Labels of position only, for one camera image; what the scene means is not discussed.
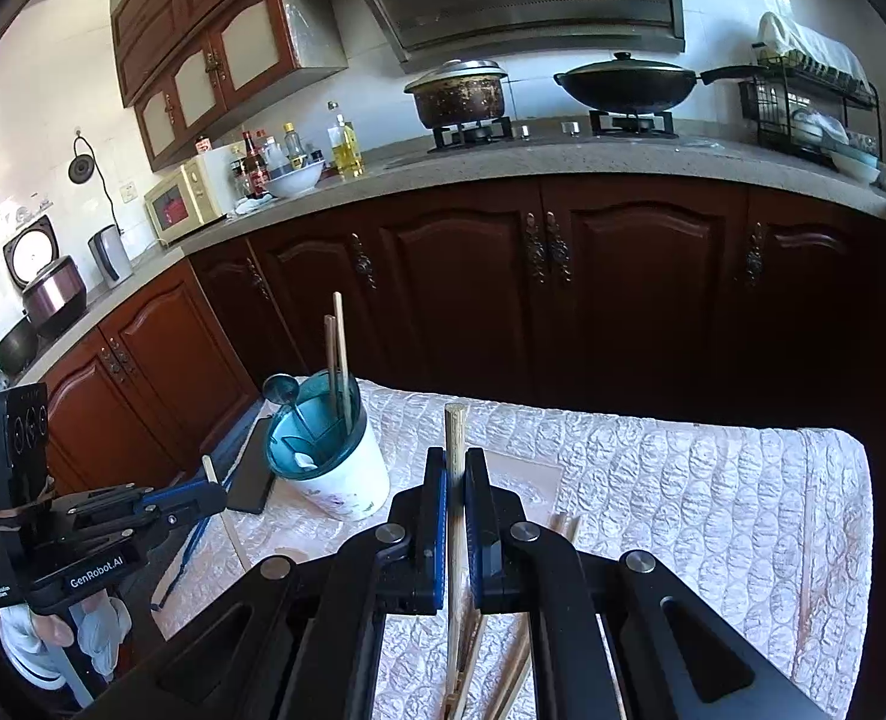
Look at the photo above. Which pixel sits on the dark soy sauce bottle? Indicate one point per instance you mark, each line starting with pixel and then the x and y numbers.
pixel 254 165

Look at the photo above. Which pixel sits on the black dish rack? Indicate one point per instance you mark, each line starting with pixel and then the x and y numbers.
pixel 809 94

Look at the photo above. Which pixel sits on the rice cooker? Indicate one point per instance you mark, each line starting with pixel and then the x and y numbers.
pixel 49 282

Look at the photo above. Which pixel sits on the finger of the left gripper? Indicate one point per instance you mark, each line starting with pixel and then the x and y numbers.
pixel 186 502

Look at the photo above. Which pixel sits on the floral white utensil holder cup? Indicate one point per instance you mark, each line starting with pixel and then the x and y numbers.
pixel 351 480

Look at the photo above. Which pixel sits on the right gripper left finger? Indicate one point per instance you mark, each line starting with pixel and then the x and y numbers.
pixel 299 639

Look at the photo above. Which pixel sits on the white quilted tablecloth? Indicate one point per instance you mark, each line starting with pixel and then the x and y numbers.
pixel 771 527

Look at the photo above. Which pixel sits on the white bowl on counter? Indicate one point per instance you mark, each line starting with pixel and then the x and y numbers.
pixel 293 183

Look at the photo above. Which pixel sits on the light wooden chopstick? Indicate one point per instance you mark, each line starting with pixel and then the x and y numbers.
pixel 228 524

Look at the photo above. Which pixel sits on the cream microwave oven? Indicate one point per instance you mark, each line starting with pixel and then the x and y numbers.
pixel 199 192

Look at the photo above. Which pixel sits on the brown lower kitchen cabinets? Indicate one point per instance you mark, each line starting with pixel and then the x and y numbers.
pixel 671 297

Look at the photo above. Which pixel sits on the black smartphone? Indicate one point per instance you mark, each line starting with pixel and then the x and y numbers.
pixel 253 478

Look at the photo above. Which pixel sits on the black wok with lid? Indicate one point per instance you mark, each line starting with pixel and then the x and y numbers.
pixel 625 85

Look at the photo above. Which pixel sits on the brown cooking pot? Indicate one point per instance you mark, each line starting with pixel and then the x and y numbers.
pixel 459 92

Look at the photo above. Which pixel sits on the yellow oil bottle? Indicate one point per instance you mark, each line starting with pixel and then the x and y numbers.
pixel 344 144

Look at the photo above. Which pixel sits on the upper wall cabinets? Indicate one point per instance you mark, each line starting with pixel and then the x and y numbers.
pixel 197 68

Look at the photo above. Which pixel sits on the dark brown handled fork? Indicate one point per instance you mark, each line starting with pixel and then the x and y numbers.
pixel 330 328

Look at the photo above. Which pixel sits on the silver electric kettle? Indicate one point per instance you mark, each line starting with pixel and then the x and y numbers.
pixel 108 252

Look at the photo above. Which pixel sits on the white gloved left hand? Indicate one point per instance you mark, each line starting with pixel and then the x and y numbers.
pixel 99 626

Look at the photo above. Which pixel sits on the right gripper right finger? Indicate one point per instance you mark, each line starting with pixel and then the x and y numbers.
pixel 612 638

